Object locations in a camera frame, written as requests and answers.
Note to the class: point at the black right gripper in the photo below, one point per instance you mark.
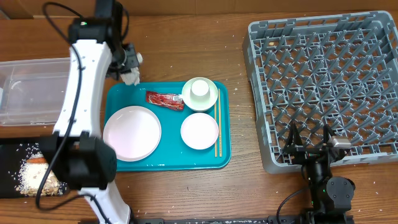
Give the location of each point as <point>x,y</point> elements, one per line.
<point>304,154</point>

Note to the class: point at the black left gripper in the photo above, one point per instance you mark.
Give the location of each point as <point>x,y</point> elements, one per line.
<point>132,62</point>

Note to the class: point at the white tissue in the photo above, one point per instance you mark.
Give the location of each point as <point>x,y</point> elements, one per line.
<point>133,77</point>

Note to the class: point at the red snack wrapper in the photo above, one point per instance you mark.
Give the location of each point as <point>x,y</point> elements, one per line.
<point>166,100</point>

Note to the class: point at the large pink plate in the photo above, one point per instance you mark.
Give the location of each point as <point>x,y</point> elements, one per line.
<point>134,132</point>

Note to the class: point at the white paper cup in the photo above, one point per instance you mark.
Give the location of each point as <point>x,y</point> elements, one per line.
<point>200,90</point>

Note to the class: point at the small pink bowl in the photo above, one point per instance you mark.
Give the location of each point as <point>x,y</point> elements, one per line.
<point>198,131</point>

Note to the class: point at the orange sausage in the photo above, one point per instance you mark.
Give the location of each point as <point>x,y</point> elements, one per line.
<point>37,160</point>

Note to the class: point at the rice and peanut shells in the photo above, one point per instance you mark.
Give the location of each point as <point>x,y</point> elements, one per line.
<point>29,176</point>

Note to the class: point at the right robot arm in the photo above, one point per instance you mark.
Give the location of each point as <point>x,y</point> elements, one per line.
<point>331,195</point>

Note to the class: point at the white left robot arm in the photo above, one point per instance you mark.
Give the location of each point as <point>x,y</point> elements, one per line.
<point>75,151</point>

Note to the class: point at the black waste tray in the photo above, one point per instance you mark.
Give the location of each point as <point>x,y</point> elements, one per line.
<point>10,164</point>

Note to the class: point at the grey plastic dish rack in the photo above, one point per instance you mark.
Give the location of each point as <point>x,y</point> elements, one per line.
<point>337,70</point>

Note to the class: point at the teal plastic tray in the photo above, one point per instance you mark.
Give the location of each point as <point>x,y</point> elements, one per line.
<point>171,153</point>

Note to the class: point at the clear plastic bin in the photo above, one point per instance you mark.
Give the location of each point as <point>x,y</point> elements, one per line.
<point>33,91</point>

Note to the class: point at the wooden chopstick left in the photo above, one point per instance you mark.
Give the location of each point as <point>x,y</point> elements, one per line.
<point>216,130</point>

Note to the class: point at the wooden chopstick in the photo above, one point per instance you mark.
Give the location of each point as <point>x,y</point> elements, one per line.
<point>219,124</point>
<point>216,130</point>

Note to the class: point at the wooden chopstick right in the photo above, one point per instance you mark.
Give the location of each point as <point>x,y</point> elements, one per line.
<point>219,124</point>

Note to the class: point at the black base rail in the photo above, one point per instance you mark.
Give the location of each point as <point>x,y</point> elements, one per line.
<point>217,221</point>

